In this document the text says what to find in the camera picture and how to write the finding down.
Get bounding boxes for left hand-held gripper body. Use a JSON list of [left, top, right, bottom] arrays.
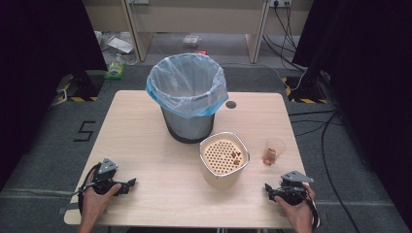
[[85, 157, 123, 196]]

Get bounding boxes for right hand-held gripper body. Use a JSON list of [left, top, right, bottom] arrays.
[[274, 170, 315, 207]]

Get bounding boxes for person's right hand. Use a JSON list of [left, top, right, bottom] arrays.
[[273, 183, 317, 227]]

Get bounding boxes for person's left hand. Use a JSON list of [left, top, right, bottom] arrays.
[[78, 168, 122, 225]]

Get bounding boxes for brown residue in cup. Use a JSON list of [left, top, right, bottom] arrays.
[[265, 148, 278, 163]]

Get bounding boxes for clear plastic cup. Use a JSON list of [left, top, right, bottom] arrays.
[[261, 136, 288, 167]]

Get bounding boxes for brown tea residue pieces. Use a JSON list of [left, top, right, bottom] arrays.
[[229, 150, 243, 167]]

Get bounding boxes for white container with strainer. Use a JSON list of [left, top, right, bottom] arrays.
[[198, 130, 252, 190]]

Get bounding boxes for grey metal trash bin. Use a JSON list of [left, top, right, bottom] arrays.
[[160, 106, 216, 145]]

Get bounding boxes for yellow-black striped floor plate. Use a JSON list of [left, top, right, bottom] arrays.
[[280, 76, 329, 105], [49, 73, 99, 109]]

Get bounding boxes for black stand base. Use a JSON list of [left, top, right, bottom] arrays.
[[71, 69, 105, 99]]

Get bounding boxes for green packet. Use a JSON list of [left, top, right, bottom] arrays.
[[103, 61, 126, 82]]

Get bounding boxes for blue plastic bin bag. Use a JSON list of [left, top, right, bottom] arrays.
[[145, 52, 230, 120]]

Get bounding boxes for dark curtain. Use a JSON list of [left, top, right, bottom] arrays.
[[0, 0, 109, 192], [292, 0, 412, 225]]

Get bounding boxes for left hand-held gripper cable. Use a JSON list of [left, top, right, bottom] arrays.
[[77, 162, 103, 216]]

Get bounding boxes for hand-held gripper cable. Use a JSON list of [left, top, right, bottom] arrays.
[[302, 183, 322, 230], [77, 162, 103, 216]]

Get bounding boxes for right hand-held gripper cable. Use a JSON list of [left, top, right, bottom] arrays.
[[302, 183, 322, 230]]

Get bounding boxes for long black floor cable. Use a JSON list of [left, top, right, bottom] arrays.
[[320, 110, 361, 233]]

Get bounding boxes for black floor cables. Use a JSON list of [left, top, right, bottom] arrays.
[[287, 109, 345, 138]]

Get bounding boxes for thin white cable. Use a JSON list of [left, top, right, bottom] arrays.
[[221, 61, 308, 92]]

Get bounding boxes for black power cables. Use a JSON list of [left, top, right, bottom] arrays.
[[261, 2, 307, 73]]

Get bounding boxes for white wall power socket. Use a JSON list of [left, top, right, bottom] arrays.
[[268, 0, 292, 9]]

